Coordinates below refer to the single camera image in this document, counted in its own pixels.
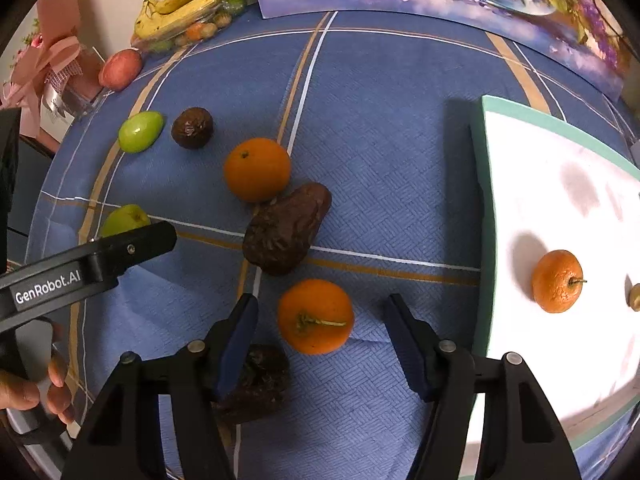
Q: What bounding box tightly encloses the green fruit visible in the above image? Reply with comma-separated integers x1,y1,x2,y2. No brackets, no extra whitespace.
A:
117,110,165,154
100,204,151,237

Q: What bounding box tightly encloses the red apple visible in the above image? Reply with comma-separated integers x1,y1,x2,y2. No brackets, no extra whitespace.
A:
99,49,143,92

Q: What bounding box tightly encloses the yellow banana bunch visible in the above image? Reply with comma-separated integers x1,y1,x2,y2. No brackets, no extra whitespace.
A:
131,0,221,44

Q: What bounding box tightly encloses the clear plastic fruit container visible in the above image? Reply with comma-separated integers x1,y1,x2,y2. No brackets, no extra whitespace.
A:
130,0,256,55

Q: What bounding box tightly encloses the small yellow-brown fruit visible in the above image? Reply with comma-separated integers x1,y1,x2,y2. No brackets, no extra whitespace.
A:
627,283,640,312

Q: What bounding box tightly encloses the blue plaid tablecloth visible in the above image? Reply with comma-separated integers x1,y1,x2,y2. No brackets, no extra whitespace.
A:
26,10,639,479

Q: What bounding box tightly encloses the white tray with teal rim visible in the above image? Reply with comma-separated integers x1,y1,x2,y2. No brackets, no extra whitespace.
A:
471,96,639,448

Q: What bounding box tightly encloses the orange tangerine with stem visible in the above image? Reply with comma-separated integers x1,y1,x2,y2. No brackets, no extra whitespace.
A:
277,278,355,356

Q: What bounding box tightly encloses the person's left hand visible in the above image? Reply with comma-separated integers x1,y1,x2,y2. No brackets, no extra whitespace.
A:
0,350,75,425

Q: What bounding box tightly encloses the small round dark fruit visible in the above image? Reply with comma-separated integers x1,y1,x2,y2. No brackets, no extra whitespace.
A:
171,107,214,150

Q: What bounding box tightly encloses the small orange tangerine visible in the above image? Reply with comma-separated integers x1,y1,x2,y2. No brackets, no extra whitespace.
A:
530,249,587,313

